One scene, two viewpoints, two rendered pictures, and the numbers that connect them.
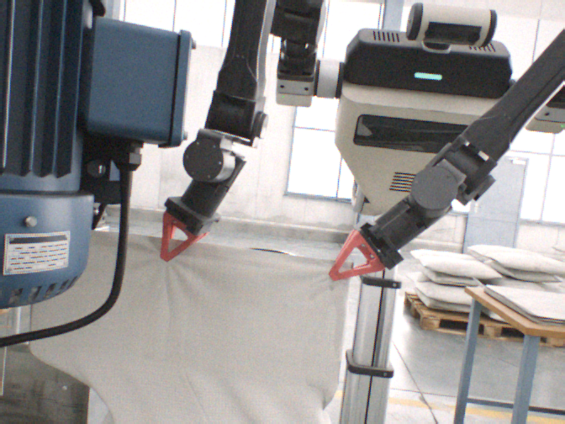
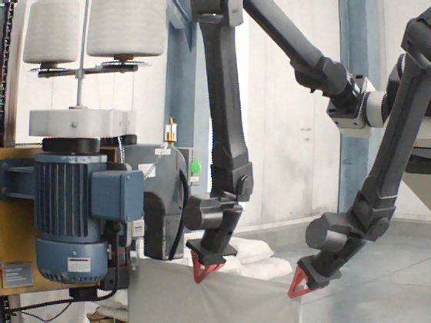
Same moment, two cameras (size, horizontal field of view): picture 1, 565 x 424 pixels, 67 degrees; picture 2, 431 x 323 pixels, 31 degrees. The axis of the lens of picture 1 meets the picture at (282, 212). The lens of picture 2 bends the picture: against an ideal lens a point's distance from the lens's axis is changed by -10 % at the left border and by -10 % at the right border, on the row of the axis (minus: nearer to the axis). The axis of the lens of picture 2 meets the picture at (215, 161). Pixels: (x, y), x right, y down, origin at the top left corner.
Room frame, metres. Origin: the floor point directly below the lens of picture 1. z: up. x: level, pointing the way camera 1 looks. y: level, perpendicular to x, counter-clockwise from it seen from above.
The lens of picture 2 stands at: (-0.75, -0.94, 1.41)
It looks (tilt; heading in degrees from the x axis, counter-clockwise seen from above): 3 degrees down; 37
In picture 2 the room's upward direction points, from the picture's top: 2 degrees clockwise
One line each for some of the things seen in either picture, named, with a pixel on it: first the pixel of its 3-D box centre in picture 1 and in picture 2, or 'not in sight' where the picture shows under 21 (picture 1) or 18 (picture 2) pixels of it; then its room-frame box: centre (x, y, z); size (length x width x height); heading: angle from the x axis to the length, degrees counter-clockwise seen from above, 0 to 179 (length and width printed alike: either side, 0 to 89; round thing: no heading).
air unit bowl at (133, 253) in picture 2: not in sight; (133, 251); (0.61, 0.31, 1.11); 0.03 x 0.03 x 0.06
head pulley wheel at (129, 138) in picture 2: not in sight; (118, 139); (0.68, 0.42, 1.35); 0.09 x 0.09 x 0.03
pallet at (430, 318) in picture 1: (475, 316); not in sight; (4.08, -1.97, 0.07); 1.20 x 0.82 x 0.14; 86
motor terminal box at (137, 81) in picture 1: (136, 103); (118, 201); (0.38, 0.14, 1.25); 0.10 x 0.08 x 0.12; 23
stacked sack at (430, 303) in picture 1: (440, 298); not in sight; (4.10, -1.62, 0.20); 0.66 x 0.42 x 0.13; 175
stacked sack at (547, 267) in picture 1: (529, 262); not in sight; (3.82, -2.25, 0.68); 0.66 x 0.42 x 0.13; 85
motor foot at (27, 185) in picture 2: not in sight; (31, 181); (0.30, 0.32, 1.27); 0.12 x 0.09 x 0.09; 178
